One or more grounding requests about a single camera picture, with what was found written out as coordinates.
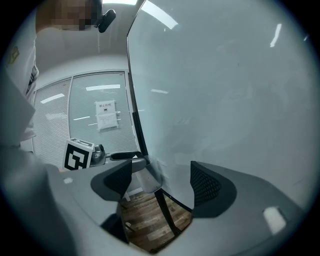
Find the black head-mounted camera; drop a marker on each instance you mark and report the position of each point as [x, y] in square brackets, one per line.
[107, 20]

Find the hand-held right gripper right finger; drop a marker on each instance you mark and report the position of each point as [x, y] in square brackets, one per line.
[237, 195]

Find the person's head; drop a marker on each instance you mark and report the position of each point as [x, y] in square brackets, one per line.
[67, 15]

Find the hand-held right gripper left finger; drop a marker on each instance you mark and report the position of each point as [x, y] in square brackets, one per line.
[100, 180]

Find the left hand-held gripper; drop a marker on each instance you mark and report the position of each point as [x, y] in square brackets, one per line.
[77, 155]

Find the person's white t-shirt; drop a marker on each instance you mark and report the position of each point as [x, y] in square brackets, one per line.
[17, 100]

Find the whiteboard on black stand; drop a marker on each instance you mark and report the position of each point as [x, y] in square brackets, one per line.
[225, 87]

